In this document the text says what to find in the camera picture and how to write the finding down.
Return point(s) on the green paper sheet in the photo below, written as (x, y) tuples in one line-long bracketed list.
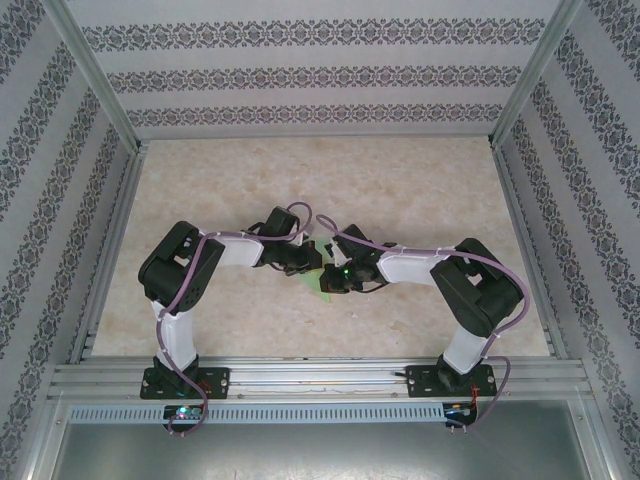
[(314, 285)]

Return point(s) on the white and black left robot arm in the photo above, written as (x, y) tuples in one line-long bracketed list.
[(175, 270)]

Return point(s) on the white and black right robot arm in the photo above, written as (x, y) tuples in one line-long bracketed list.
[(470, 285)]

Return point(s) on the grey metal sheet panel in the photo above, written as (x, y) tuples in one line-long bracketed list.
[(320, 450)]

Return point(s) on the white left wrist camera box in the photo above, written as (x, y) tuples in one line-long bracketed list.
[(306, 240)]

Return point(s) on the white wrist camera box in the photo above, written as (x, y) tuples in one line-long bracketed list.
[(341, 252), (306, 240)]

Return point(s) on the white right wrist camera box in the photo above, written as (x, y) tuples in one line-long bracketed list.
[(341, 252)]

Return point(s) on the aluminium mounting rail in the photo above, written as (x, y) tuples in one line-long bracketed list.
[(325, 375)]

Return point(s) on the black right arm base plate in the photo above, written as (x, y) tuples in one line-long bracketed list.
[(420, 382)]

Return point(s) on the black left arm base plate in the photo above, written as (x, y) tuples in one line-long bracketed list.
[(220, 382)]

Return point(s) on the aluminium side rail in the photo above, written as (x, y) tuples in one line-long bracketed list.
[(521, 225), (120, 225)]

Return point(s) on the aluminium frame post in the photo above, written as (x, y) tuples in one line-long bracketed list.
[(97, 75), (530, 75)]

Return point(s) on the aluminium lower frame strut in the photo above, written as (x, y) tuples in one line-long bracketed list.
[(47, 440), (602, 440)]

